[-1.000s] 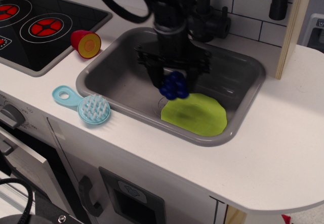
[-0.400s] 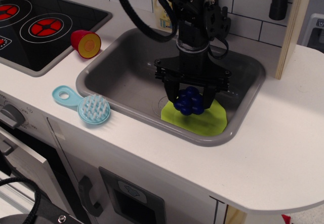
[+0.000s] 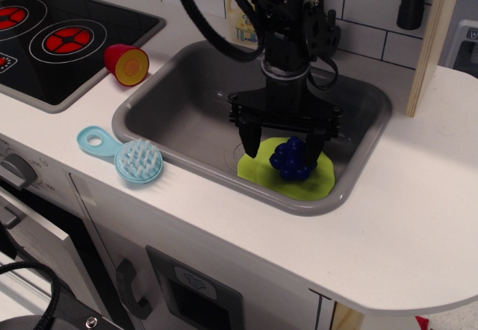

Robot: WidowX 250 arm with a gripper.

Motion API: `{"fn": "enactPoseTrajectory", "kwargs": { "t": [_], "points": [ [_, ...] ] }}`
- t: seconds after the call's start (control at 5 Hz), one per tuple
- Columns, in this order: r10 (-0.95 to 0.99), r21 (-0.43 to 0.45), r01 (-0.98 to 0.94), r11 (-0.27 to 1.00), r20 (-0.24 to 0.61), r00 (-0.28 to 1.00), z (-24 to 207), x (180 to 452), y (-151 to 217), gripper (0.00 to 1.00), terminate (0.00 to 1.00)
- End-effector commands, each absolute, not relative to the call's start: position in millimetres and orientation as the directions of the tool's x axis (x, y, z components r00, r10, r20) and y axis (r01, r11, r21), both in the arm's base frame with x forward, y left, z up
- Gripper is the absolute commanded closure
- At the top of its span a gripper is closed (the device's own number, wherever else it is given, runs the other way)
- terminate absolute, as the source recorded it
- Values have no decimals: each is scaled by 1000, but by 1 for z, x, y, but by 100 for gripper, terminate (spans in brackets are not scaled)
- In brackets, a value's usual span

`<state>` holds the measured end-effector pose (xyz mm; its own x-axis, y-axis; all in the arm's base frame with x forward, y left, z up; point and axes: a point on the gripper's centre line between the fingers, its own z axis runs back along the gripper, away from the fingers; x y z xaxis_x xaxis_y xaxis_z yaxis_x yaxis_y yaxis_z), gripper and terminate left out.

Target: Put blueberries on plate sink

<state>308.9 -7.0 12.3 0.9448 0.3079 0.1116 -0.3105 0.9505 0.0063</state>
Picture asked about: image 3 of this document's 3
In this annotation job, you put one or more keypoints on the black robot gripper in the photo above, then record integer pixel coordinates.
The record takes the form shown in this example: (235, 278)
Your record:
(297, 105)

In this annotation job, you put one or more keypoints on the blue toy blueberry cluster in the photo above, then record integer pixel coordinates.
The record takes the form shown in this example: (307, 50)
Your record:
(288, 159)

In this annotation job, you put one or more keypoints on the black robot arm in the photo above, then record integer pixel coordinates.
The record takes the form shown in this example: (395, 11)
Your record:
(291, 34)

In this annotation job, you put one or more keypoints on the lime green plastic plate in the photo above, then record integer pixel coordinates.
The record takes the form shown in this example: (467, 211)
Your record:
(259, 171)

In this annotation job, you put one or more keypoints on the grey plastic sink basin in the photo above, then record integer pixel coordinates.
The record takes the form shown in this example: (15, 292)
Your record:
(183, 109)

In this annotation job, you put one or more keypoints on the yellow dish soap bottle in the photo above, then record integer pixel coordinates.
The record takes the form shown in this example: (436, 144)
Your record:
(241, 31)

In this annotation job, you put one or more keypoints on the light blue scrub brush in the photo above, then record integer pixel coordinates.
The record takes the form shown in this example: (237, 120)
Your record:
(137, 161)

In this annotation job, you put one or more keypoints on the red yellow toy fruit half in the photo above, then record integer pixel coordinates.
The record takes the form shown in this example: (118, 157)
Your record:
(128, 64)

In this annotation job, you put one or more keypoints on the black toy faucet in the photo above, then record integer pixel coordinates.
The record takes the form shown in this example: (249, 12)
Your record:
(387, 30)

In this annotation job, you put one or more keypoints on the grey dishwasher panel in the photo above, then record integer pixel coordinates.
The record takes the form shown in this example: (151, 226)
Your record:
(194, 297)

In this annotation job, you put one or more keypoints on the wooden shelf side panel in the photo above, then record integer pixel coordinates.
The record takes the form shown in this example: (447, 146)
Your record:
(437, 25)

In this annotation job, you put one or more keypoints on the black toy stove top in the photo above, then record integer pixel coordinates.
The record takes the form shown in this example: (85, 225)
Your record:
(52, 51)

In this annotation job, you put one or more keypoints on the grey oven knob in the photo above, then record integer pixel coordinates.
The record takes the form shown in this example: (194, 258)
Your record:
(17, 172)

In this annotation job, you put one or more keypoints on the grey cabinet door handle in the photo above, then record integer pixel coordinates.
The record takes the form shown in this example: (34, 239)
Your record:
(125, 276)

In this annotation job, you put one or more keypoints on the grey oven door handle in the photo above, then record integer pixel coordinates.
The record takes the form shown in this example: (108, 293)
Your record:
(9, 219)

